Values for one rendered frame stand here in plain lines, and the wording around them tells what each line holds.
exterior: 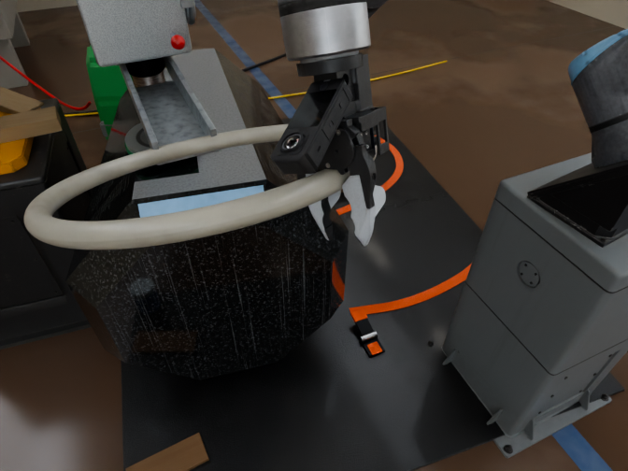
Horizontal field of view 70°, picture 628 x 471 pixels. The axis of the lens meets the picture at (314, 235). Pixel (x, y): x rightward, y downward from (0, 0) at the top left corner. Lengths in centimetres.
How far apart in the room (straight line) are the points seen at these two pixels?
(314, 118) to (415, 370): 150
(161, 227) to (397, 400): 144
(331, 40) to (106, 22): 77
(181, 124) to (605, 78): 95
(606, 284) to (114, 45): 124
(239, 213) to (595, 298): 98
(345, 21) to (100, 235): 32
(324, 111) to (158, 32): 77
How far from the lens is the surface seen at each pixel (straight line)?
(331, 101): 47
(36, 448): 196
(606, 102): 126
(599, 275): 123
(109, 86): 315
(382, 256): 222
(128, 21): 117
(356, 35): 48
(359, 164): 49
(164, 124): 103
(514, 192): 133
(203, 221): 45
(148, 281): 134
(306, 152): 42
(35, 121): 184
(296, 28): 48
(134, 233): 47
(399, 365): 186
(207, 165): 132
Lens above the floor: 159
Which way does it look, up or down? 43 degrees down
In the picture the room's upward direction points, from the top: straight up
